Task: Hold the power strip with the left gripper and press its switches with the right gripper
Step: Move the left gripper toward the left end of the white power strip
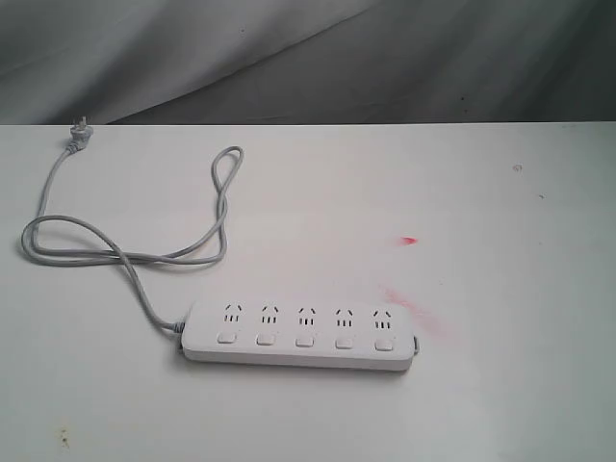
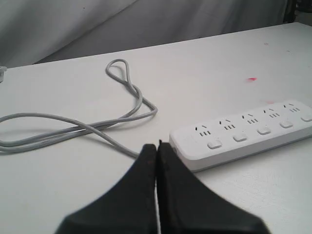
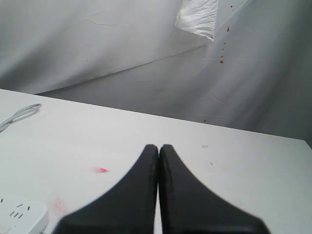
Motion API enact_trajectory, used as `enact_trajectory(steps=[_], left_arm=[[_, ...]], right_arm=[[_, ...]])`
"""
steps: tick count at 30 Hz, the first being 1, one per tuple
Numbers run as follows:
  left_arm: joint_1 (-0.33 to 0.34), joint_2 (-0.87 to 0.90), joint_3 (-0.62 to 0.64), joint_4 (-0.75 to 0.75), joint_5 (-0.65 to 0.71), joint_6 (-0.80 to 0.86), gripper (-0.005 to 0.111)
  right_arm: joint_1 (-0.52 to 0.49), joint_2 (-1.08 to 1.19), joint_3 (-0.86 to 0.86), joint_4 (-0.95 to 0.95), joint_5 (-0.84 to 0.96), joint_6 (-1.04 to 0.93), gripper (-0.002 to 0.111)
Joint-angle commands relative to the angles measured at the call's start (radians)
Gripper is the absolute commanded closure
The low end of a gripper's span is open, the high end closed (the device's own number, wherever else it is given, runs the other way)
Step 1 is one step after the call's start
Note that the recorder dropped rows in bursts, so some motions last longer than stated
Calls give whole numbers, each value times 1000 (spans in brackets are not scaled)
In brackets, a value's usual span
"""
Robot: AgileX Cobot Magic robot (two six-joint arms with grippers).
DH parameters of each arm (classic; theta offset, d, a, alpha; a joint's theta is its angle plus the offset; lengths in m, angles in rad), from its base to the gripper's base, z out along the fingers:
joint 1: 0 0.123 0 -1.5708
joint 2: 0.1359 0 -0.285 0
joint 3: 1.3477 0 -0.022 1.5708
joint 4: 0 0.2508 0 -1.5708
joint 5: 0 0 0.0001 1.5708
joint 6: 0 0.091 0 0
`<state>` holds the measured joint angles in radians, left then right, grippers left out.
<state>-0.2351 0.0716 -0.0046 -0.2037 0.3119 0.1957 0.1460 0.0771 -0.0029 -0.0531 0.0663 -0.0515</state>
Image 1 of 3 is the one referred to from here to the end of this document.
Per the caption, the white five-outlet power strip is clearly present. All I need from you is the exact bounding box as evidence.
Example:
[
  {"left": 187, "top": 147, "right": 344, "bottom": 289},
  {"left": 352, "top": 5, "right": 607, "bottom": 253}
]
[{"left": 181, "top": 299, "right": 420, "bottom": 372}]

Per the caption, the grey backdrop cloth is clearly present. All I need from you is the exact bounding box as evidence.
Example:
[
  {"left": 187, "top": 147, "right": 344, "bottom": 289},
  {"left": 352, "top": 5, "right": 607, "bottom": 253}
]
[{"left": 1, "top": 1, "right": 615, "bottom": 124}]

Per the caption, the white wall plug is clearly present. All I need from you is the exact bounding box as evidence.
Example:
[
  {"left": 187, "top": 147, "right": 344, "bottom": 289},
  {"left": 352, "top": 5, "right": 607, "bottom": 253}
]
[{"left": 70, "top": 116, "right": 93, "bottom": 150}]

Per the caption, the grey power cord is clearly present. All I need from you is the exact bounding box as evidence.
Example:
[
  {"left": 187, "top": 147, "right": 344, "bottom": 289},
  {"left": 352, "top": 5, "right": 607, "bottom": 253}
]
[{"left": 21, "top": 145, "right": 244, "bottom": 334}]

